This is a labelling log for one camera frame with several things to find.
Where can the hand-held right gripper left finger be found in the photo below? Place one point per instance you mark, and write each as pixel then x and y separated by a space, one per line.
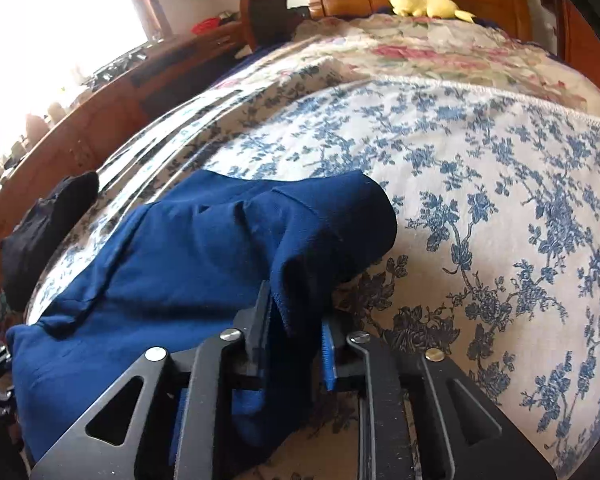
pixel 264 332

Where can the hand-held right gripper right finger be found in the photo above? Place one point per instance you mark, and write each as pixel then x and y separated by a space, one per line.
pixel 329 360

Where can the blue blazer jacket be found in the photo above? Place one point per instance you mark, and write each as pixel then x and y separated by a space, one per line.
pixel 180 260

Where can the black garment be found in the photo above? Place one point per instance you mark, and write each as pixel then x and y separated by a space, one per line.
pixel 45 240

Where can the blue floral bed sheet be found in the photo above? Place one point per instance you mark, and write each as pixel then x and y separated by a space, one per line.
pixel 480 210

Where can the wooden desk with cabinets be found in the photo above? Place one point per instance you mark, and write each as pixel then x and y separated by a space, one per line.
pixel 95 120

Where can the black tools on desk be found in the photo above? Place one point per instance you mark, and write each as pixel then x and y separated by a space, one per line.
pixel 120 62

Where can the red bowl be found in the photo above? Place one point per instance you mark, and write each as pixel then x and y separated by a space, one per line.
pixel 206 25

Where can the wooden chair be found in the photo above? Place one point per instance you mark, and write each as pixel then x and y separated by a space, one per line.
pixel 267 17

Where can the pink floral blanket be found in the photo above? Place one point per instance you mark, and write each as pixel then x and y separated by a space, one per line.
pixel 455 55

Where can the window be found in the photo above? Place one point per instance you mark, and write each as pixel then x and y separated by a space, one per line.
pixel 55 35

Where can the yellow plush toy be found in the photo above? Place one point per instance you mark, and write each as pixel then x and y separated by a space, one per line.
pixel 430 2

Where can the wooden louvered wardrobe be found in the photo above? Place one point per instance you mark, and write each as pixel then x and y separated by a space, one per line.
pixel 585 35

